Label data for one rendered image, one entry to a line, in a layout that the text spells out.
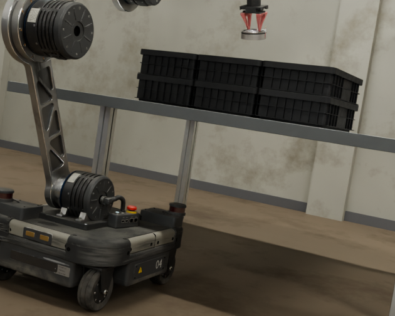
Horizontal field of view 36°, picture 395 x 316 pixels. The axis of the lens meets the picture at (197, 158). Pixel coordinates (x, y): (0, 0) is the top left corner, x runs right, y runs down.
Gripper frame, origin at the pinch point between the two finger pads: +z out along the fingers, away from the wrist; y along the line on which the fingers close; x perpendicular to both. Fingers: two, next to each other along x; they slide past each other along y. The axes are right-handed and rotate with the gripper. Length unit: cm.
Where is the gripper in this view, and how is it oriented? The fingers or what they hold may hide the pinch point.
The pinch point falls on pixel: (254, 28)
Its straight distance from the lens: 254.3
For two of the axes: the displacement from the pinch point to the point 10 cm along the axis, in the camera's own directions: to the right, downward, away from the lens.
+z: 0.5, 9.3, 3.7
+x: -5.4, 3.4, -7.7
